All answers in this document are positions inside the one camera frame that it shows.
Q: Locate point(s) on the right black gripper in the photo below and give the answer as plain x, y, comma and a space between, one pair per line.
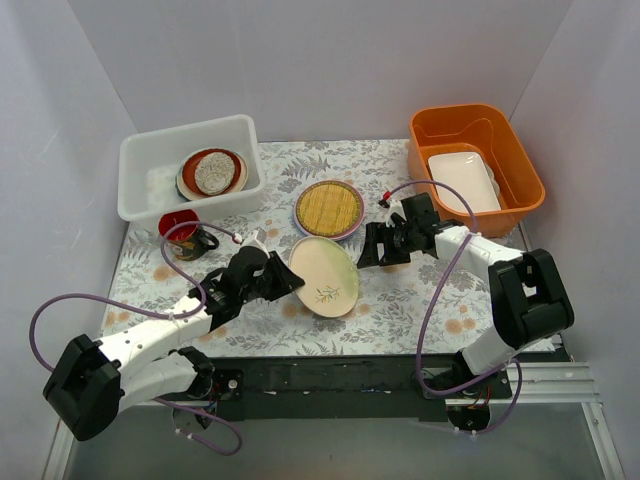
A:
388, 242

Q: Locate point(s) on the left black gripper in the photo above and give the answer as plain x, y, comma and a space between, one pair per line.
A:
273, 279

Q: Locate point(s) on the pink round plate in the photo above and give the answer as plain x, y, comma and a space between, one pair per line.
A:
310, 235

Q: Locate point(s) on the cream and green plate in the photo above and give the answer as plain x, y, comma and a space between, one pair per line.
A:
331, 281

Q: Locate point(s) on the speckled grey oval plate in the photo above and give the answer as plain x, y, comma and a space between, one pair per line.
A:
215, 172

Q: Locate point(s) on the cream and blue plate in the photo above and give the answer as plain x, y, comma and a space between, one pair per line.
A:
180, 187

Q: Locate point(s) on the red brown rimmed plate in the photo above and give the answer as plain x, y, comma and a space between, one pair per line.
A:
189, 172

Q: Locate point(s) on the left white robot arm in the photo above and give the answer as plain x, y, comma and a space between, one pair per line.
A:
95, 380

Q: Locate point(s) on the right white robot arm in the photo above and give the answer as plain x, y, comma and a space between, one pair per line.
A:
528, 299

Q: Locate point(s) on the orange plastic bin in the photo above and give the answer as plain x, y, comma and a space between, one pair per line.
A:
486, 130

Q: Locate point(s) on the white plastic bin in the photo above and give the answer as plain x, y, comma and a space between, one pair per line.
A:
150, 163

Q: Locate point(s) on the white rectangular dish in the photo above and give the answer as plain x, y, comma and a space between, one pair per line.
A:
468, 174

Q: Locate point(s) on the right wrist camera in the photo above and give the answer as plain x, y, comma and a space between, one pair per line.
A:
394, 210

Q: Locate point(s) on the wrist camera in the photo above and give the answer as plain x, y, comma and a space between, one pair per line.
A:
255, 239
394, 210

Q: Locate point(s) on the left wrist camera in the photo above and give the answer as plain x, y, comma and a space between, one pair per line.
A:
255, 239

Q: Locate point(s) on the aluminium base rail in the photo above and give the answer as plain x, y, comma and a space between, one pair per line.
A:
363, 417

